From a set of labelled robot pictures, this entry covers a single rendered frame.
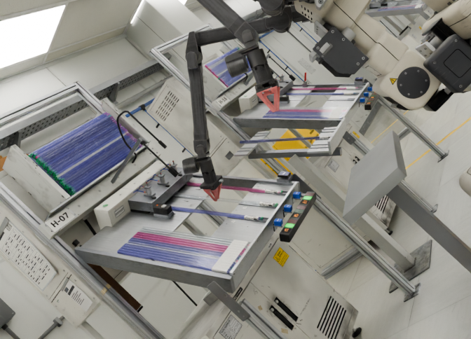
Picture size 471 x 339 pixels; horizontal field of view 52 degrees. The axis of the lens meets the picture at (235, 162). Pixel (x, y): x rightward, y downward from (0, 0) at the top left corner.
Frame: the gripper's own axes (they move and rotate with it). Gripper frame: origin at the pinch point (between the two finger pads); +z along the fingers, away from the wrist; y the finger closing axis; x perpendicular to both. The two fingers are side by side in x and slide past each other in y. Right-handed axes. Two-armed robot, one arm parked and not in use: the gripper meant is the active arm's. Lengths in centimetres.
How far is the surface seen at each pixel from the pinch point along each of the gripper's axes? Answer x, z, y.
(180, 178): -21.5, -6.7, -6.9
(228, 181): -3.6, 1.7, -19.1
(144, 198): -27.5, -7.9, 13.7
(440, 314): 89, 49, 4
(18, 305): -165, 73, 13
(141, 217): -27.0, -1.9, 19.8
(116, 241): -26.2, -2.0, 38.6
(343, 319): 44, 69, -8
